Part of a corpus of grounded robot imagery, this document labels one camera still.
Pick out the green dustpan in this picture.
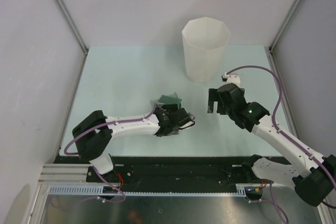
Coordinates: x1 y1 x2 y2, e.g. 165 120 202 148
150 93 182 109

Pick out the white plastic waste bin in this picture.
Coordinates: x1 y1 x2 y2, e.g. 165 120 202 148
182 17 231 83

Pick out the green hand brush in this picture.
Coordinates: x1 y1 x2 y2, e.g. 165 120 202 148
157 93 182 108

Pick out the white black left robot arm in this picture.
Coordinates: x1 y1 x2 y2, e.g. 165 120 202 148
72 104 195 182

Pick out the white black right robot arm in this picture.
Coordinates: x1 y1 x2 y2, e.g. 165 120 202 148
208 83 335 207

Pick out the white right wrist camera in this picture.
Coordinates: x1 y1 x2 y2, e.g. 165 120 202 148
221 72 241 87

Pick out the right aluminium side rail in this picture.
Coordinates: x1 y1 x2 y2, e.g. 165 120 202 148
265 47 300 138

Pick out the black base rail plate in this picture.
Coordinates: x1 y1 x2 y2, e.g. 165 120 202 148
54 155 289 196

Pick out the white slotted cable duct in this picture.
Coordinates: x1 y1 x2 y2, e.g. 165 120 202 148
47 184 253 196

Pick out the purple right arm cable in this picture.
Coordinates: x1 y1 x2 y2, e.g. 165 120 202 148
225 66 336 222

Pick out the aluminium frame crossbar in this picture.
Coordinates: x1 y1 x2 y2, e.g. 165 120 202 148
38 164 89 185

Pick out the right aluminium corner post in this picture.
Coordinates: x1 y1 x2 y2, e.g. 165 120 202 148
268 0 304 53

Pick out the aluminium corner post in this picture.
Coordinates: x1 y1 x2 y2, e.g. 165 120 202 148
268 0 304 53
54 0 89 56

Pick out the left aluminium corner post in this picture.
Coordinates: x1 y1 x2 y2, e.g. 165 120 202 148
54 0 89 56

